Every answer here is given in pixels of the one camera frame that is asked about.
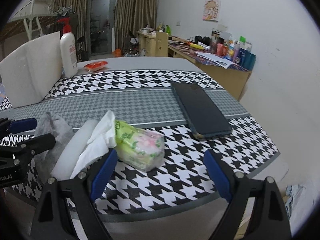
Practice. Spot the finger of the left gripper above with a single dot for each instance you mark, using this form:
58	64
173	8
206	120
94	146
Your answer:
33	146
18	126

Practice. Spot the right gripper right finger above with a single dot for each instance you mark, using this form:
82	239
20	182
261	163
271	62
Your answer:
269	217

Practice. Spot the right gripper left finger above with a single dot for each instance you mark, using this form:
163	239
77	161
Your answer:
52	219

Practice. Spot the grey cloth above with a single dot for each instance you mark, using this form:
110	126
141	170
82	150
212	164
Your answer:
61	130

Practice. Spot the white foam sheet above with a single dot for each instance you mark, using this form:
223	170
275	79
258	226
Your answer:
90	142

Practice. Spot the green tissue pack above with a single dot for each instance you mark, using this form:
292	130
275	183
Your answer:
139	148

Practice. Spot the white foam box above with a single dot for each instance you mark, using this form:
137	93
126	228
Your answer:
29	72

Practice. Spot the houndstooth table runner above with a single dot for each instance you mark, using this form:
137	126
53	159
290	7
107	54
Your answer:
143	98

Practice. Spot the red snack packet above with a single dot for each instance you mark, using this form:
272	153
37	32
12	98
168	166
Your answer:
95	66

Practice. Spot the black smartphone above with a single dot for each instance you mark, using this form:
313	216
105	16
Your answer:
204	118

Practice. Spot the white lotion pump bottle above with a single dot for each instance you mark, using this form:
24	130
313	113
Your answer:
68	49

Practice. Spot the metal bunk bed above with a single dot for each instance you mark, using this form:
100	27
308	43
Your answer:
31	19

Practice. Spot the wooden desk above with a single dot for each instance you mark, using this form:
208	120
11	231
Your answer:
233	79

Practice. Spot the left brown curtain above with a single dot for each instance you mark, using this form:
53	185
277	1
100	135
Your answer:
76	10

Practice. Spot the brown curtain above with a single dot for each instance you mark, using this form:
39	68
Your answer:
76	10
132	15

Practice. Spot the white paper sheet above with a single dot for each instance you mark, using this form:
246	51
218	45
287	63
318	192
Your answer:
220	61

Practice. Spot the blue toiletry bottle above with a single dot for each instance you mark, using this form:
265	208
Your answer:
249	61

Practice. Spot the glass balcony door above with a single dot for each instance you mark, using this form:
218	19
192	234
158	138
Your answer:
100	23

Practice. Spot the wooden smiley chair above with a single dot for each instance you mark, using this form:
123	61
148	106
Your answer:
161	44

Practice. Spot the right brown curtain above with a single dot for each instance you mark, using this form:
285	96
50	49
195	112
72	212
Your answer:
132	15

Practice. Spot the cartoon wall picture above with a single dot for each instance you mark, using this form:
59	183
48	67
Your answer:
212	10

